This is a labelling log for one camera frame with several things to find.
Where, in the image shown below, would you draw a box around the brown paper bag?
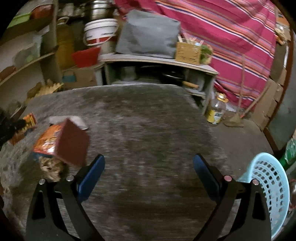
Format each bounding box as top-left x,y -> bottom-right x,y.
39,157 -> 67,182

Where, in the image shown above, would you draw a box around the dark red carton box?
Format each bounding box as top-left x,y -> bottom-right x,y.
33,118 -> 90,167

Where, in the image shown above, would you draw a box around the orange snack packet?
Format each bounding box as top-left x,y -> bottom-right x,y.
9,113 -> 37,146

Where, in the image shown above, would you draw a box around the light blue plastic basket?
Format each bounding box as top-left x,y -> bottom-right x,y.
238,153 -> 290,239

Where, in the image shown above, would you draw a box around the straw broom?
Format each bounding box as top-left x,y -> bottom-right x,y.
223,55 -> 270,128

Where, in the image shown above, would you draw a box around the clear oil bottle yellow label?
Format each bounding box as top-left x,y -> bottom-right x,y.
206,92 -> 228,125

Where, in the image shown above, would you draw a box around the stacked cardboard boxes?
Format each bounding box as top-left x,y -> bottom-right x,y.
251,43 -> 288,131

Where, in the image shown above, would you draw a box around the grey low cabinet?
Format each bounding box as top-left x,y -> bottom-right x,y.
98,53 -> 218,114

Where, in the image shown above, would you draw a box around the wooden shelf rack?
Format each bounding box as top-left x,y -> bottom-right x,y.
1,1 -> 62,109

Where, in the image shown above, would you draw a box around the red plastic basin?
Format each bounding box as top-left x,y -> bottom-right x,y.
72,47 -> 101,68

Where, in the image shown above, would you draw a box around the green leafy vegetables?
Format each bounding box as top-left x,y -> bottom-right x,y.
200,45 -> 213,65

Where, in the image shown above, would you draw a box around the woven bamboo utensil box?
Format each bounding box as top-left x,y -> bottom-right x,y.
175,38 -> 201,65

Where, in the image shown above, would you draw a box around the red striped curtain cloth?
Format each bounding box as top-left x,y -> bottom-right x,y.
115,0 -> 276,108

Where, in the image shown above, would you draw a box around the white plastic bucket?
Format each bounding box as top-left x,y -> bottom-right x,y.
83,19 -> 119,47

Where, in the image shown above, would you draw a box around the grey fabric cushion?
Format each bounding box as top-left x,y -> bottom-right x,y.
116,9 -> 181,59

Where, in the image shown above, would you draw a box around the steel pot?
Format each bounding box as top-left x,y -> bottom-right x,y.
85,1 -> 114,21

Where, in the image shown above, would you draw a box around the black wok wooden handle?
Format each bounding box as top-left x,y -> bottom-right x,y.
160,74 -> 199,89

